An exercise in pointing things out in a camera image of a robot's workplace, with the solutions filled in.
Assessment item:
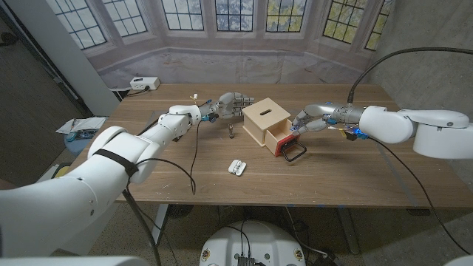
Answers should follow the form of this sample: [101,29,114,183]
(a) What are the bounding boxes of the white power strip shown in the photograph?
[129,76,161,92]

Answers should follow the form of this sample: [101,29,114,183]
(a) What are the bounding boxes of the white airpods case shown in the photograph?
[228,159,248,177]

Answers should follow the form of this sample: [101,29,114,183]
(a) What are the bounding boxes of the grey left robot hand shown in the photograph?
[201,92,256,123]

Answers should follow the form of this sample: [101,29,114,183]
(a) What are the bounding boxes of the thin black left wrist cable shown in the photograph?
[136,120,203,196]

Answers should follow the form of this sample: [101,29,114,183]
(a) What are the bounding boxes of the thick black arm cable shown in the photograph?
[121,117,163,266]
[346,47,473,104]

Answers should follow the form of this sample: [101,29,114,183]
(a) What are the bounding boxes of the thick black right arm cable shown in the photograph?
[346,47,473,104]

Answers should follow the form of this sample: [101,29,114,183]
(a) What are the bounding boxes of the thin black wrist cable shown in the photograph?
[136,120,203,196]
[369,137,471,256]

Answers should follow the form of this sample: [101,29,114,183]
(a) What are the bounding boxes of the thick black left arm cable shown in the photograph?
[121,117,163,266]

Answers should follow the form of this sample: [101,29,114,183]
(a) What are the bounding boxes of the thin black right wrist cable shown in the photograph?
[369,137,471,256]

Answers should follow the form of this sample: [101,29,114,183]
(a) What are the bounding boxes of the printed window backdrop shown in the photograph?
[44,0,395,89]

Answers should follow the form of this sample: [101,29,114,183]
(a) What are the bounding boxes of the wooden box with slot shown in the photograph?
[242,97,292,148]

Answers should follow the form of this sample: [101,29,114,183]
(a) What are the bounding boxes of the blue round stool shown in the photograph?
[64,132,94,156]

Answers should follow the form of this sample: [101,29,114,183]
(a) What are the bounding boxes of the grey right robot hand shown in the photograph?
[290,102,365,136]

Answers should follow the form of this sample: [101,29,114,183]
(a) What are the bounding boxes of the grey table leg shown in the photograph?
[336,207,361,255]
[149,203,170,248]

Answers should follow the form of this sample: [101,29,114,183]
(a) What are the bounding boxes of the yellow black floor object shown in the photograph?
[54,164,72,179]

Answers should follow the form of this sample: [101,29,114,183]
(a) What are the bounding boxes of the red drawer with black handle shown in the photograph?
[265,117,307,163]

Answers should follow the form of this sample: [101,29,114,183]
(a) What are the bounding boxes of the stack of papers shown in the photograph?
[55,117,107,134]

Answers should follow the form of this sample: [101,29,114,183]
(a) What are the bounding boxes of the black power strip cord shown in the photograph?
[124,86,151,98]

